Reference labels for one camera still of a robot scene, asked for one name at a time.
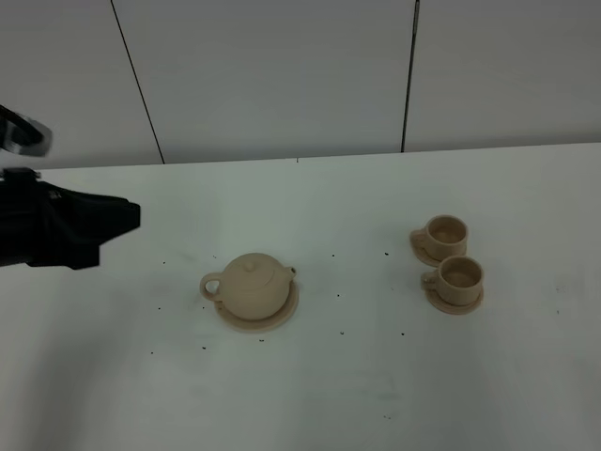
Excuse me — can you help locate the near beige cup saucer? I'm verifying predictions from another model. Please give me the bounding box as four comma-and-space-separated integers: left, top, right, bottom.
424, 284, 485, 315

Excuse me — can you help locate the beige teacup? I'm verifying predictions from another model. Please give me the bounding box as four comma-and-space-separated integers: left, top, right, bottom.
421, 256, 484, 294
409, 215, 469, 266

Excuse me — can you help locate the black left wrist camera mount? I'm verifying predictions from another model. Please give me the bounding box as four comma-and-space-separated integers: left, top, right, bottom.
0, 105, 53, 158

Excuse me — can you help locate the beige ceramic teapot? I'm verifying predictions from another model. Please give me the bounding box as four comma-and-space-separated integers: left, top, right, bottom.
200, 253, 297, 321

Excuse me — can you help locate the far beige teacup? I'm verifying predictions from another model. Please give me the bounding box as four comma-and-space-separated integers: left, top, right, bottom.
409, 215, 469, 266

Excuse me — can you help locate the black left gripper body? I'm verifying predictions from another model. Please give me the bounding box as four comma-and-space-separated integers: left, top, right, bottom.
1, 167, 52, 268

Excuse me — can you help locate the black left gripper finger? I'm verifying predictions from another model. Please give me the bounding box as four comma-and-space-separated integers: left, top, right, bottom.
27, 182, 141, 270

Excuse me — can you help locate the beige round teapot saucer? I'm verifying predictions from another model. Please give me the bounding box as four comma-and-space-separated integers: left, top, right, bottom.
214, 282, 300, 334

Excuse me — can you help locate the near beige teacup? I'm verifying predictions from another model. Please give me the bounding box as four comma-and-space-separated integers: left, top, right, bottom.
421, 256, 484, 294

